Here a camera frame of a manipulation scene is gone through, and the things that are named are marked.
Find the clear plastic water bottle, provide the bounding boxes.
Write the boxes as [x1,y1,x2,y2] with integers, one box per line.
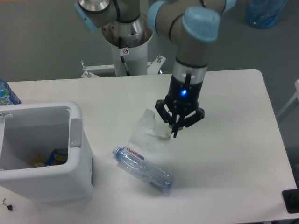
[112,146,175,196]

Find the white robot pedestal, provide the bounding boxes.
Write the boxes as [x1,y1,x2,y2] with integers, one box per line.
[81,13,166,78]

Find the white frame at right edge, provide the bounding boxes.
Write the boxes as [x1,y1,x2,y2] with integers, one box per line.
[277,79,299,122]

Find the blue and yellow snack wrapper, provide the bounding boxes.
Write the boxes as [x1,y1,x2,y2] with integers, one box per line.
[32,149,68,168]

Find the white plastic trash can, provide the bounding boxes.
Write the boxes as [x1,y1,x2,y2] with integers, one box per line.
[0,102,93,202]

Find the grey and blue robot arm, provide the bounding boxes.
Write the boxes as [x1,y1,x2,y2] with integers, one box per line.
[74,0,235,135]

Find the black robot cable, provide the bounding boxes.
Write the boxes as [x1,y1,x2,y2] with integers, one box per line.
[118,36,131,77]

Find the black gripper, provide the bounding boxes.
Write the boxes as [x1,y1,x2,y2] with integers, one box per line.
[155,61,207,138]

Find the black device at table edge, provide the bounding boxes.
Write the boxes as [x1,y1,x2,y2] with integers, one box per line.
[282,189,299,214]

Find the blue plastic bag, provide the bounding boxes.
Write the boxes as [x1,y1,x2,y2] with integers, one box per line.
[245,0,287,29]

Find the blue labelled bottle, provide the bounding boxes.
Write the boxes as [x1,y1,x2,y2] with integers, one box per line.
[0,79,22,106]

